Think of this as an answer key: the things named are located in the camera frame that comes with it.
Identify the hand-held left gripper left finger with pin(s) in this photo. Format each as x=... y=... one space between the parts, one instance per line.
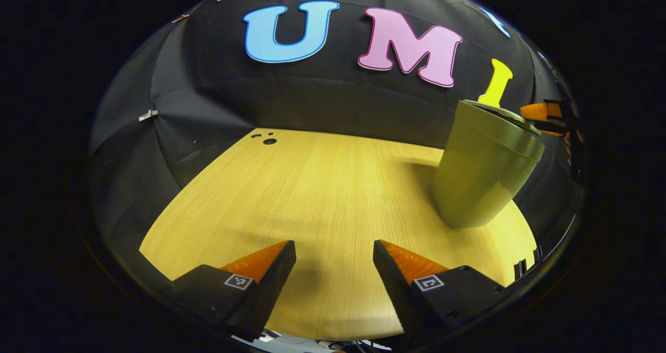
x=270 y=290

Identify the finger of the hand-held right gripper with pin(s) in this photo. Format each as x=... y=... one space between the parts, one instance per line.
x=538 y=112

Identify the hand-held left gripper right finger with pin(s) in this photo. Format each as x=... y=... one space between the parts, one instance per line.
x=395 y=290

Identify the white desktop garbage bin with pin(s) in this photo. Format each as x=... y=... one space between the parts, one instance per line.
x=478 y=171

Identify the wooden desktop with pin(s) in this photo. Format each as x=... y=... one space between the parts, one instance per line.
x=322 y=202

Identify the black backdrop cloth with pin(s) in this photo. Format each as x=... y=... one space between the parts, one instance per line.
x=312 y=103

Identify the silver cloth clip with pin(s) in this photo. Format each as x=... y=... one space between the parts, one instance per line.
x=148 y=115

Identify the copper cloth clip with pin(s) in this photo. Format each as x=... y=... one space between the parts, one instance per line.
x=180 y=17

